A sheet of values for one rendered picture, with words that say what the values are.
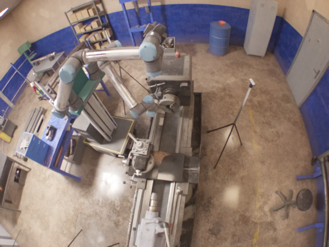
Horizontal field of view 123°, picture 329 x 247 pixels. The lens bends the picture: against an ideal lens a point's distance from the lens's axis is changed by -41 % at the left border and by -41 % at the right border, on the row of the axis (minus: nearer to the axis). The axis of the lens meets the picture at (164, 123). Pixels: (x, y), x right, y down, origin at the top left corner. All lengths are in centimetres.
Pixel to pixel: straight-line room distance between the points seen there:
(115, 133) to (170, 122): 108
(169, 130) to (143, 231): 131
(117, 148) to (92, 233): 164
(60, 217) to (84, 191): 86
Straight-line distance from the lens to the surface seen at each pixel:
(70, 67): 106
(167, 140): 201
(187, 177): 169
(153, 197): 142
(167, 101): 174
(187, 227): 214
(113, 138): 274
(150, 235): 142
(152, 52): 76
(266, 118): 347
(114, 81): 128
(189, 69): 192
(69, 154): 325
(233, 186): 267
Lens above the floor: 253
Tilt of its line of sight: 58 degrees down
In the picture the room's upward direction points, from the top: 13 degrees counter-clockwise
